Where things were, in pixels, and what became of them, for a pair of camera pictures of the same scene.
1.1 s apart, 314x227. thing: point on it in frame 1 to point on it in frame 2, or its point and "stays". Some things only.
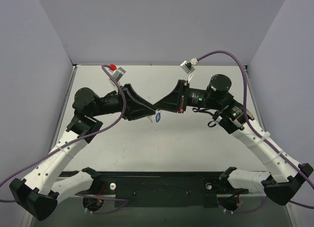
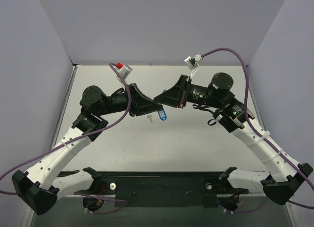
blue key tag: x=158 y=117 to x=162 y=114
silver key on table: x=150 y=117 stays
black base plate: x=143 y=189 stays
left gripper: x=126 y=102 stays
